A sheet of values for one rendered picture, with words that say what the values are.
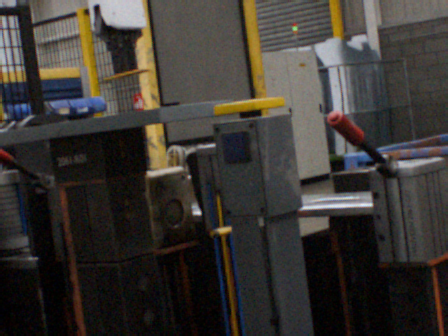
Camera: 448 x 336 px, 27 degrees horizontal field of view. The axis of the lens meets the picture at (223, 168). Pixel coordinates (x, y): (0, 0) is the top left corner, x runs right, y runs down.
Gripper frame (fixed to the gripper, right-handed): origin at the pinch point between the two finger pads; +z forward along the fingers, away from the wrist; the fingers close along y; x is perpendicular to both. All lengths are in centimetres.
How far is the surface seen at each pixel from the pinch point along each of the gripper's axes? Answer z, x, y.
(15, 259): 29.8, 11.2, -22.6
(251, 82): -18, 165, 330
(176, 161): 18.7, 3.7, 15.5
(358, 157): 29, 46, 192
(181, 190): 23.1, -17.1, -14.0
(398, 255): 34, -55, -25
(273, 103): 14, -48, -37
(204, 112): 13, -37, -35
